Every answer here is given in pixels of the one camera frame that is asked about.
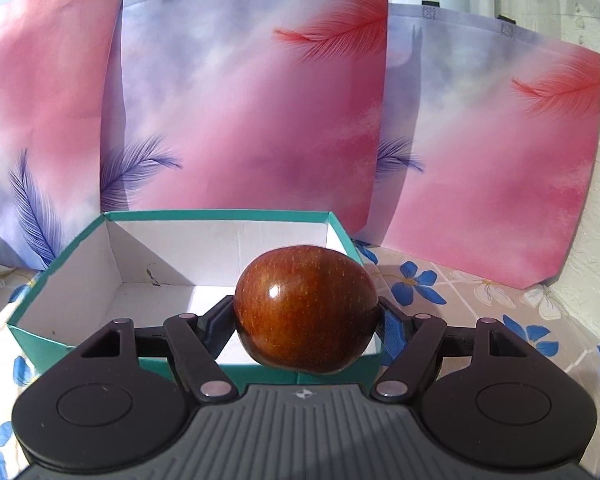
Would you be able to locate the red apple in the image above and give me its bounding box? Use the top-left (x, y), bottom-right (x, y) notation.
top-left (233, 245), bottom-right (380, 375)

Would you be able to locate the teal cardboard box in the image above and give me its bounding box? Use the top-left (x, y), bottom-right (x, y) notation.
top-left (8, 210), bottom-right (358, 374)

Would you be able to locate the floral bed sheet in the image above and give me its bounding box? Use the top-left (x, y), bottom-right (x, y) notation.
top-left (0, 244), bottom-right (600, 479)

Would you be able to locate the right feather tote bag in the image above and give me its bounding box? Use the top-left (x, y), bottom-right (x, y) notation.
top-left (358, 4), bottom-right (600, 288)

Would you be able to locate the feather tote bag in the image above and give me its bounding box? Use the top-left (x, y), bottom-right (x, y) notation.
top-left (100, 0), bottom-right (389, 233)
top-left (358, 4), bottom-right (600, 288)
top-left (0, 0), bottom-right (120, 270)

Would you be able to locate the middle feather tote bag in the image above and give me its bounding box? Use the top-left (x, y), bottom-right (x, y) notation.
top-left (100, 0), bottom-right (389, 233)

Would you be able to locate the left feather tote bag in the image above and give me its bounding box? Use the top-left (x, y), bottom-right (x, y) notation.
top-left (0, 0), bottom-right (120, 270)

